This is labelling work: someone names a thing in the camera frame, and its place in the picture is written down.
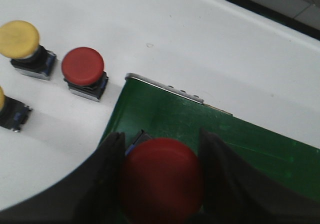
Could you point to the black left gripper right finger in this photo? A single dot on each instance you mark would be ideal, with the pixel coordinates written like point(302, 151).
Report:
point(237, 193)

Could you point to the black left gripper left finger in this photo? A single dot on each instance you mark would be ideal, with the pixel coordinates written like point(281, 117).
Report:
point(88, 195)

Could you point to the red push button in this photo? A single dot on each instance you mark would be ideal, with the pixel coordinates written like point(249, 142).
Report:
point(160, 182)
point(83, 70)

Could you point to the green conveyor belt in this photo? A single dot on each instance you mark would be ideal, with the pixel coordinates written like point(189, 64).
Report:
point(142, 107)

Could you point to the yellow push button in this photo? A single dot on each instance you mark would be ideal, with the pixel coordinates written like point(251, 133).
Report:
point(20, 42)
point(13, 113)

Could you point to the aluminium conveyor frame rail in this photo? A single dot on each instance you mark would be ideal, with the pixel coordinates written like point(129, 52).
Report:
point(172, 90)

